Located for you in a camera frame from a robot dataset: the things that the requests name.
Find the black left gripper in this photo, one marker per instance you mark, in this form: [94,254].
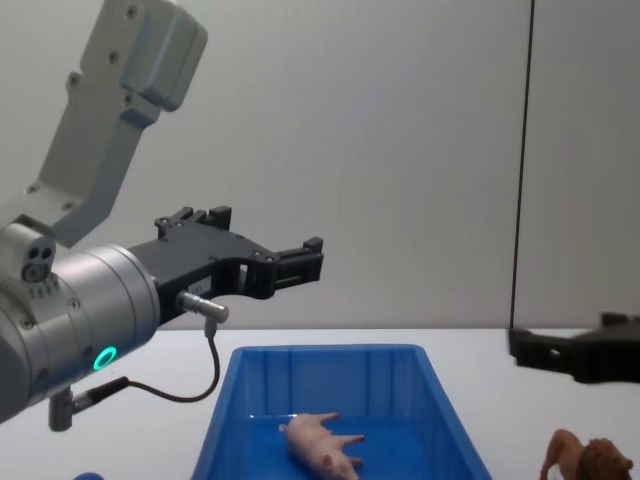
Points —
[200,255]

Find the pink toy pig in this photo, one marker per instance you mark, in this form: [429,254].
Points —
[312,440]

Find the blue plastic bin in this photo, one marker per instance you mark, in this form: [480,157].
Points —
[400,400]

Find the brown toy lion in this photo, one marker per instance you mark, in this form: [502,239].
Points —
[595,457]

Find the small blue round object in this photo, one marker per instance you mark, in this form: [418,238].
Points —
[88,476]

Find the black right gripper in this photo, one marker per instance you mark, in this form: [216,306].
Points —
[612,352]

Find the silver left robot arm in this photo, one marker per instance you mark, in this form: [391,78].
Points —
[95,295]

